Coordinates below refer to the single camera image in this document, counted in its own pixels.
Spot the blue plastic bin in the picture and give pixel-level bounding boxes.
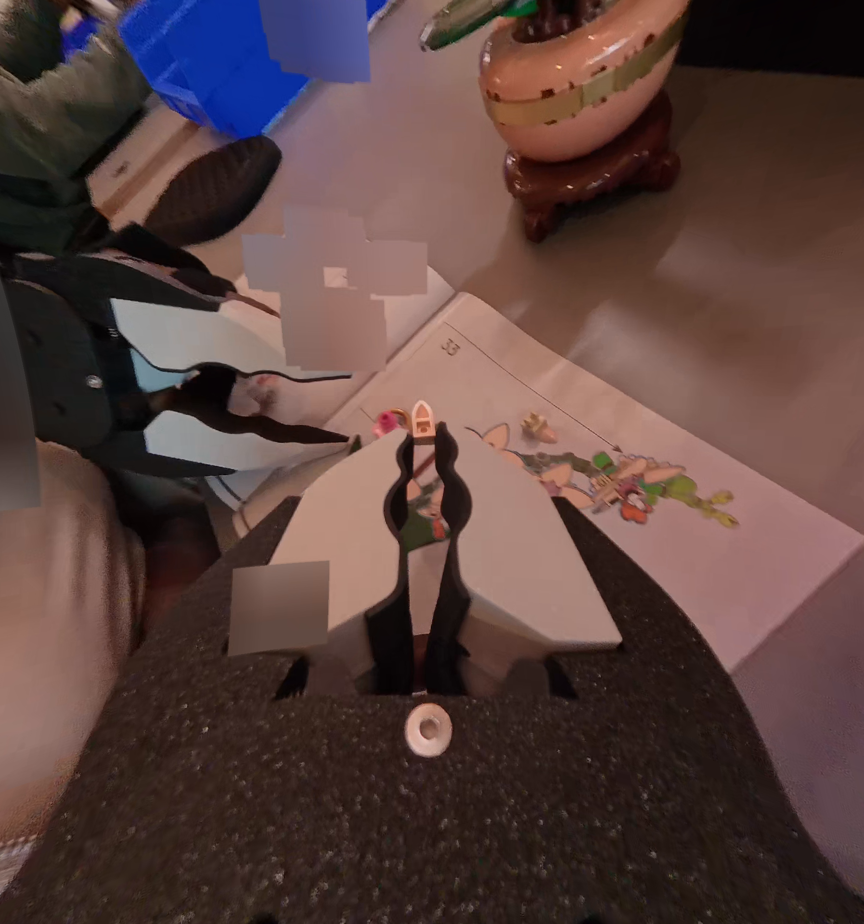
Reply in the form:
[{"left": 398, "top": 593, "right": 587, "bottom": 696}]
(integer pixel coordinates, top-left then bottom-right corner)
[{"left": 117, "top": 0, "right": 375, "bottom": 138}]

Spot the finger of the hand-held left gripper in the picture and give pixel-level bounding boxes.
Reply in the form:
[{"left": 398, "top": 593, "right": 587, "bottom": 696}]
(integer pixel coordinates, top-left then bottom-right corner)
[
  {"left": 109, "top": 296, "right": 353, "bottom": 396},
  {"left": 143, "top": 390, "right": 352, "bottom": 479}
]

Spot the pink brick flower pot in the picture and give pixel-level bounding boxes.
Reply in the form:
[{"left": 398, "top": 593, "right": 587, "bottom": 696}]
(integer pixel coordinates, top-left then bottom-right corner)
[{"left": 478, "top": 0, "right": 682, "bottom": 243}]

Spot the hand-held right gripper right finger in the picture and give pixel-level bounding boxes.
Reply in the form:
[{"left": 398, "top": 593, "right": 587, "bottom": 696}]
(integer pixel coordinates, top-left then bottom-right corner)
[{"left": 425, "top": 422, "right": 625, "bottom": 695}]

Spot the black mesh office chair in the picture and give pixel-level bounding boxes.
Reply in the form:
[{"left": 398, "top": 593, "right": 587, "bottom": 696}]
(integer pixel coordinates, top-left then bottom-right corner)
[{"left": 146, "top": 136, "right": 283, "bottom": 248}]

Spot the building instruction booklet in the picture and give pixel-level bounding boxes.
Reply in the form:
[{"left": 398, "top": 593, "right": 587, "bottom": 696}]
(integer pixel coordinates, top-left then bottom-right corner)
[{"left": 204, "top": 269, "right": 864, "bottom": 672}]

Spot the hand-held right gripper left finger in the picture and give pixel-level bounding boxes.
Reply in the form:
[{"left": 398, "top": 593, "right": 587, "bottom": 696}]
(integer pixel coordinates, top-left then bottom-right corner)
[{"left": 268, "top": 432, "right": 413, "bottom": 694}]

